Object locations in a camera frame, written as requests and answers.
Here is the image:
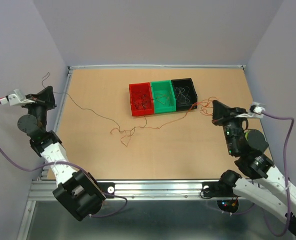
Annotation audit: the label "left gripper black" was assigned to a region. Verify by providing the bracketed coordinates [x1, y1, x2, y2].
[22, 85, 57, 131]

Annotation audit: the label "red plastic bin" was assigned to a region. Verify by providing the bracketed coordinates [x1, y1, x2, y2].
[129, 82, 154, 117]

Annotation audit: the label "aluminium table edge frame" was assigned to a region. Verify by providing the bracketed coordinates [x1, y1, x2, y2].
[17, 65, 246, 240]

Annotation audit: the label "aluminium mounting rail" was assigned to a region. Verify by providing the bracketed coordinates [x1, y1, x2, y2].
[27, 177, 296, 201]

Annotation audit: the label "black plastic bin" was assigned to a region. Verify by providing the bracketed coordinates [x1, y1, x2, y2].
[171, 78, 198, 112]

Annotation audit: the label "green plastic bin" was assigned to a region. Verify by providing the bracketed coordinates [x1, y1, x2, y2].
[150, 80, 176, 114]

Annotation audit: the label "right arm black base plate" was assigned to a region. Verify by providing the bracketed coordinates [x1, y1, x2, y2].
[200, 181, 237, 199]

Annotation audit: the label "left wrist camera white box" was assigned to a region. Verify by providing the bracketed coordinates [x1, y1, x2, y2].
[0, 89, 36, 106]

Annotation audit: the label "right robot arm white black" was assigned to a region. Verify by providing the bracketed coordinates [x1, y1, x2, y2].
[212, 100, 296, 237]

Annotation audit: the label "grey wire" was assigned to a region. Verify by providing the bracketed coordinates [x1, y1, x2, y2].
[175, 86, 195, 105]

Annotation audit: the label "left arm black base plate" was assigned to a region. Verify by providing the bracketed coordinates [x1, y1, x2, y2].
[97, 182, 115, 199]

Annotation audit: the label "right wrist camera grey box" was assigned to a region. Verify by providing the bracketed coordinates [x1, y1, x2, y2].
[236, 102, 266, 119]

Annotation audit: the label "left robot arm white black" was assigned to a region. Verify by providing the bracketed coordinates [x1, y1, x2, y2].
[17, 86, 106, 221]

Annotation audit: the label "orange grey black wires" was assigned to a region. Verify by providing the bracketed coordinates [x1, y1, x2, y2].
[42, 71, 220, 148]

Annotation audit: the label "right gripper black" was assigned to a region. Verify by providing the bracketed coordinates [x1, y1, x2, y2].
[210, 99, 247, 155]

